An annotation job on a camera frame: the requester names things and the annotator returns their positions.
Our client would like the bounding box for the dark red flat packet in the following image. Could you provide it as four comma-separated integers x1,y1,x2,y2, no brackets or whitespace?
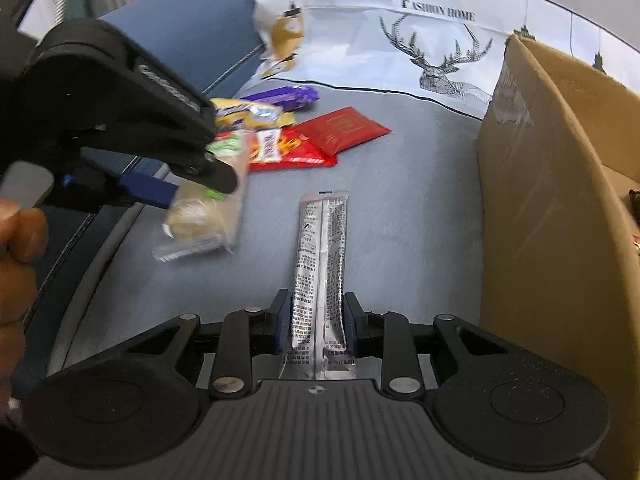
300,106,392,155

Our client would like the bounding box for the brown cardboard box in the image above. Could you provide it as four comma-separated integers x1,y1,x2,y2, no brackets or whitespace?
475,34,640,401

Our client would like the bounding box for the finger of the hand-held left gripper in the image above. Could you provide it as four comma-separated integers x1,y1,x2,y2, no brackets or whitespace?
167,132,240,196
45,147,180,211

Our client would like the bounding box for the person's left hand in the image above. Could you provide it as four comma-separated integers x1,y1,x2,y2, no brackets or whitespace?
0,199,50,413

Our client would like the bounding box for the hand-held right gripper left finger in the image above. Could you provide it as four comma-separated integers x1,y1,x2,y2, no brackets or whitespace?
117,289,292,401

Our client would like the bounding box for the silver stick packet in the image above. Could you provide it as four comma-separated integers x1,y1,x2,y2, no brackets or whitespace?
277,189,358,381

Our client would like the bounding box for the purple snack packet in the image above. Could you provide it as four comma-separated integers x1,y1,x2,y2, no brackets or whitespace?
240,84,320,111

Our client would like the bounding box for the red spicy snack packet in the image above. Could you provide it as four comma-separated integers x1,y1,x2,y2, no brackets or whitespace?
247,127,338,173

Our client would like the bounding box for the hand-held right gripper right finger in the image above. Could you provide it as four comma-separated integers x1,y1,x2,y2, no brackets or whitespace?
344,291,521,400

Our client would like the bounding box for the blue cushion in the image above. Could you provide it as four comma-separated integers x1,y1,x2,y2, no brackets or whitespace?
10,0,266,401

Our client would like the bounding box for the clear pastry packet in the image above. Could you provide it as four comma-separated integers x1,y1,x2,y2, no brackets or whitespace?
152,130,251,263

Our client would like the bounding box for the yellow snack packet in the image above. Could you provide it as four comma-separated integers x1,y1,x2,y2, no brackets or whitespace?
210,98,296,133

